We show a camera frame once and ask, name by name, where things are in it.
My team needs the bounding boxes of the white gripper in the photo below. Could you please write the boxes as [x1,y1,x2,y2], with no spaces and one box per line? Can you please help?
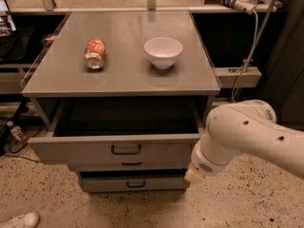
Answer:
[184,140,227,183]

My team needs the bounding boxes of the grey top drawer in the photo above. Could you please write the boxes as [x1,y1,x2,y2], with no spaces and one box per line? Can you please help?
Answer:
[30,97,203,172]

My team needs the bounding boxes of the grey drawer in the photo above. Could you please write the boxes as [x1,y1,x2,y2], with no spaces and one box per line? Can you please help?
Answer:
[30,97,203,172]
[68,161,189,172]
[78,169,189,193]

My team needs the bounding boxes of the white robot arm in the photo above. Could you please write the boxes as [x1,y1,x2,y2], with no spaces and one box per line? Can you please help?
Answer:
[184,100,304,183]

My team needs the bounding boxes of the grey bottom drawer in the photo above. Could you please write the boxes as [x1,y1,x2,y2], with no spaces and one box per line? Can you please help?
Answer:
[78,169,189,193]

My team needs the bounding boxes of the grey middle drawer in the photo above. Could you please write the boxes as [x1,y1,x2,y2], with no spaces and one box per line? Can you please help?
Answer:
[68,161,189,172]

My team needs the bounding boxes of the grey drawer cabinet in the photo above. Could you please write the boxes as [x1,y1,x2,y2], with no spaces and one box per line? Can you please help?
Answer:
[21,10,221,195]

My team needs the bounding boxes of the white ceramic bowl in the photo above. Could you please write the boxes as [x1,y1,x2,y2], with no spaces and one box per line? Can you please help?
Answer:
[144,37,183,69]

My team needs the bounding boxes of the orange soda can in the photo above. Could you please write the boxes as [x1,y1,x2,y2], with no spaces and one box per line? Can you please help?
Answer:
[84,38,105,69]

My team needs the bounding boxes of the white shoe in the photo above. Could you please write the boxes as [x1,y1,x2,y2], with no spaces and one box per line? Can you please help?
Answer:
[0,212,39,228]

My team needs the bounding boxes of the small plastic bottle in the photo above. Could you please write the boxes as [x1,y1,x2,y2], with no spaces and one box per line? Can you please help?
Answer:
[7,121,26,142]

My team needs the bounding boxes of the black top drawer handle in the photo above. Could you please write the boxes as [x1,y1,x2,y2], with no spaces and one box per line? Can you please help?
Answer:
[111,144,142,155]

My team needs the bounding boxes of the black floor cable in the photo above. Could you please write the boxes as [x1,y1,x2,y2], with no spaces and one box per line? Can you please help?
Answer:
[0,123,44,163]

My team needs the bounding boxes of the white cable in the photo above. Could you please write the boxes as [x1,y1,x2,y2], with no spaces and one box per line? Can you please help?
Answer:
[230,9,260,103]

